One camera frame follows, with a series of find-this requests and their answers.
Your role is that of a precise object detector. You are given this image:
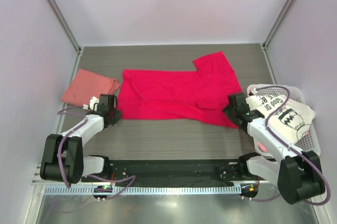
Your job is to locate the bright pink t shirt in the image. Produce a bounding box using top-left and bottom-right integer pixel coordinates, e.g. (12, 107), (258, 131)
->
(118, 52), (242, 128)

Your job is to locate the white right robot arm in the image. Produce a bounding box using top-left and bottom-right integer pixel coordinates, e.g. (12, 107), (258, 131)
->
(223, 93), (331, 206)

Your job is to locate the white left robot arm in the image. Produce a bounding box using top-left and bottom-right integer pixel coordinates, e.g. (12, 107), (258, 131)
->
(39, 94), (122, 188)

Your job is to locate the folded salmon pink t shirt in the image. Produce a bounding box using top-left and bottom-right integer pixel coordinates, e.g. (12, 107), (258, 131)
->
(61, 69), (120, 106)

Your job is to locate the pink garment in basket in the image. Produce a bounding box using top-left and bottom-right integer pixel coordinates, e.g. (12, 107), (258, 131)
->
(257, 142), (268, 153)

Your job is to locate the white printed t shirt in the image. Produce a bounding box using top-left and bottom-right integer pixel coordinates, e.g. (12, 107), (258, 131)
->
(246, 94), (315, 144)

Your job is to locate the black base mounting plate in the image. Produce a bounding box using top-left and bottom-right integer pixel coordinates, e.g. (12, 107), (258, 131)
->
(82, 159), (260, 198)

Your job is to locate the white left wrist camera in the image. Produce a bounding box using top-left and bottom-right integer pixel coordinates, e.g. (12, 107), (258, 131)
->
(82, 96), (100, 111)

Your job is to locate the white slotted cable duct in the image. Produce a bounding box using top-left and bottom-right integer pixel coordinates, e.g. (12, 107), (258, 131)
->
(44, 184), (241, 196)

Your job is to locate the aluminium front rail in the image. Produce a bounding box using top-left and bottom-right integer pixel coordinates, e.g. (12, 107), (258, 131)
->
(32, 165), (43, 184)

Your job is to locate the right aluminium frame post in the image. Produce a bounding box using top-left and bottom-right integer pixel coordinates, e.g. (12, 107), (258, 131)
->
(261, 0), (295, 51)

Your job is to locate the aluminium frame post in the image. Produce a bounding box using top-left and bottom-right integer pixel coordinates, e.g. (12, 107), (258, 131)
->
(261, 0), (295, 51)
(46, 0), (82, 54)

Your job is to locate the left aluminium frame post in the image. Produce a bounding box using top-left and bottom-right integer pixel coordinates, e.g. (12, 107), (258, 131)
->
(46, 0), (82, 54)

